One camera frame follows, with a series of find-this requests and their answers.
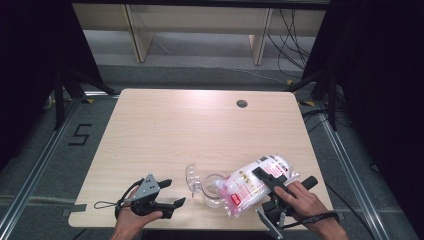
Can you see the person's right hand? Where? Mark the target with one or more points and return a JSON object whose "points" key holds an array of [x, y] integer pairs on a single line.
{"points": [[310, 205]]}

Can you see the black curtain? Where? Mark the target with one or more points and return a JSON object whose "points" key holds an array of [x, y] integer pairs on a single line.
{"points": [[30, 66], [383, 83]]}

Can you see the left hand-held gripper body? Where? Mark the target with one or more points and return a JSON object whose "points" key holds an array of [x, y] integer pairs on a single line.
{"points": [[148, 188]]}

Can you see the grey tape strip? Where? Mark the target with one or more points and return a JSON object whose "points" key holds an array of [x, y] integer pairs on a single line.
{"points": [[75, 209]]}

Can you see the black metal stand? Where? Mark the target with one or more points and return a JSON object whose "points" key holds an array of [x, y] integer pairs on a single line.
{"points": [[60, 100], [331, 100]]}

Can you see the person's left hand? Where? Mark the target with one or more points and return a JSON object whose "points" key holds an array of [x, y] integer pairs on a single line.
{"points": [[130, 221]]}

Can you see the red and white sugar bag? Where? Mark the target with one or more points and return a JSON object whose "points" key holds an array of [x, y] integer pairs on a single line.
{"points": [[250, 186]]}

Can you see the aluminium floor rail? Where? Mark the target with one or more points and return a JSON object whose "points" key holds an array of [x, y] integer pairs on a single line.
{"points": [[350, 173], [36, 166]]}

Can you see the clear glass jar with lid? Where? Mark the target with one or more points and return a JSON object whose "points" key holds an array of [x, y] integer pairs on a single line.
{"points": [[194, 176]]}

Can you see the beige wooden desk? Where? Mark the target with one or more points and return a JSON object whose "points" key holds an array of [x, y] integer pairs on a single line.
{"points": [[200, 18]]}

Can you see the grey round table grommet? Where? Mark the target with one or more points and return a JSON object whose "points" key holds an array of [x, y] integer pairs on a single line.
{"points": [[242, 103]]}

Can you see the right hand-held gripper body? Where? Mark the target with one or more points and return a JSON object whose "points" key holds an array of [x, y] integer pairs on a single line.
{"points": [[273, 210]]}

